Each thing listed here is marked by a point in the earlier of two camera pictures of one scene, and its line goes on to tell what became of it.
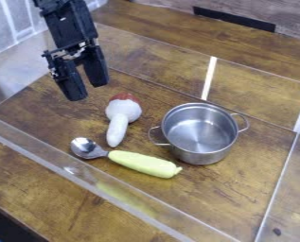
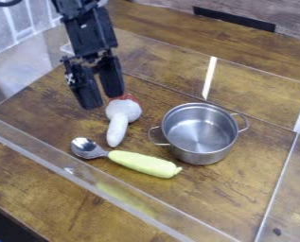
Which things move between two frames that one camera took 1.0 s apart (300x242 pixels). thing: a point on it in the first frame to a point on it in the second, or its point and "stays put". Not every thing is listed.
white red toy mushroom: [123, 110] stays put
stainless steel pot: [200, 131] stays put
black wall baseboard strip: [244, 21] stays put
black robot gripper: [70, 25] to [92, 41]
